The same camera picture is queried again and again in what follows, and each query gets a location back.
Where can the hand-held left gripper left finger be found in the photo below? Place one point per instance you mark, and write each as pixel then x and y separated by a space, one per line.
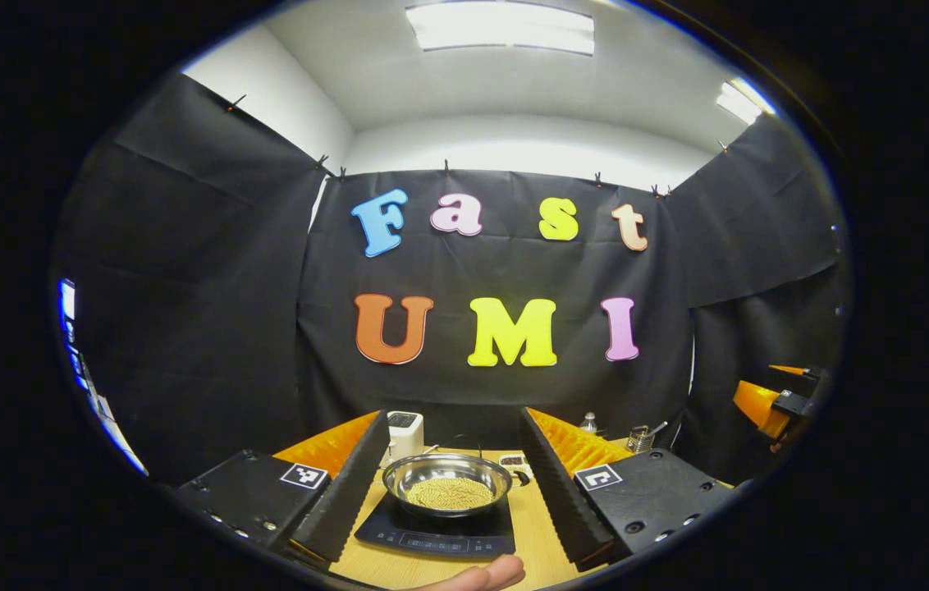
pixel 350 492

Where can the blue lit screen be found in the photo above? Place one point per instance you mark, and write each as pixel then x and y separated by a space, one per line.
pixel 66 300

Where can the black induction cooktop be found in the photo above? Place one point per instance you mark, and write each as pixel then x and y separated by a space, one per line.
pixel 432 538

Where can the pile of soybeans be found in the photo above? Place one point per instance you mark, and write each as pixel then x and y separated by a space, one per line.
pixel 450 493

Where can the green label plastic bottle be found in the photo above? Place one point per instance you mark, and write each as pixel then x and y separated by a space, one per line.
pixel 588 424

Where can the row of black cloth clips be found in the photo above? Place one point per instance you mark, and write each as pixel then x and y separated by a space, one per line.
pixel 322 162

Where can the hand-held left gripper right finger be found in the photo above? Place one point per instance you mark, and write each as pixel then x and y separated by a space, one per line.
pixel 563 492

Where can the black backdrop cloth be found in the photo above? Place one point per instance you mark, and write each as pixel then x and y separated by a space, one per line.
pixel 185 328

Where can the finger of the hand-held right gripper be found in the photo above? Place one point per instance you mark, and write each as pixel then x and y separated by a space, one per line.
pixel 753 404

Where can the small ceiling light panel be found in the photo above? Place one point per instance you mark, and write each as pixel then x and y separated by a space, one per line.
pixel 739 100

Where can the white divided dish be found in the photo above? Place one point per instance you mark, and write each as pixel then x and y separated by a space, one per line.
pixel 511 460

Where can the white toaster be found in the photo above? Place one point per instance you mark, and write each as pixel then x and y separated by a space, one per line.
pixel 407 443

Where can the large ceiling light panel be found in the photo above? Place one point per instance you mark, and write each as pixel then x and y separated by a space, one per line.
pixel 501 25

